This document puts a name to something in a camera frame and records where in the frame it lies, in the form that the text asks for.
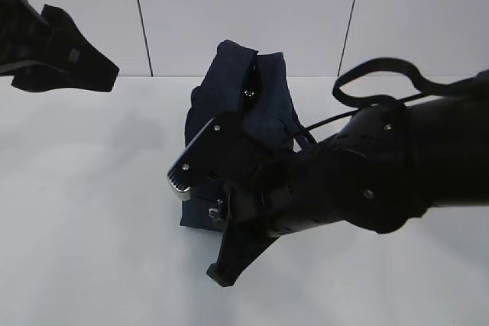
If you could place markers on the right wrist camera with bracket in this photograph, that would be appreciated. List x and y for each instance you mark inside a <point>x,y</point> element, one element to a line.
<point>221,140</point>

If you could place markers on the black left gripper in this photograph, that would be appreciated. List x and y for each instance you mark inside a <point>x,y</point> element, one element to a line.
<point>49,52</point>

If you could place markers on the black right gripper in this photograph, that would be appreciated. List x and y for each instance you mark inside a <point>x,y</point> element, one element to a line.
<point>266,199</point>

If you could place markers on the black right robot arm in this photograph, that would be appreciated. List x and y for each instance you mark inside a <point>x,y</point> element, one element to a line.
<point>389,164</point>

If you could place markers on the navy blue lunch bag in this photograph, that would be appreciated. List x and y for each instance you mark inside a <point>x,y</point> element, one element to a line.
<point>243,101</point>

